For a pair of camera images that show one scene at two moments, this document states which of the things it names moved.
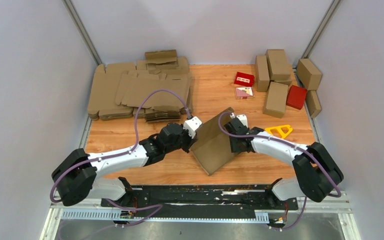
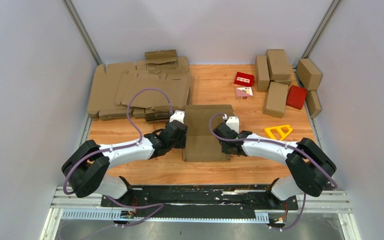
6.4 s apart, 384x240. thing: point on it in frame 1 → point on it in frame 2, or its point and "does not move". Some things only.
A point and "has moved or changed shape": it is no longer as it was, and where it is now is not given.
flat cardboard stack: (117, 88) does not move
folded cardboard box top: (278, 65) does not move
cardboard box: (211, 148) has moved or changed shape
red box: (296, 97) does not move
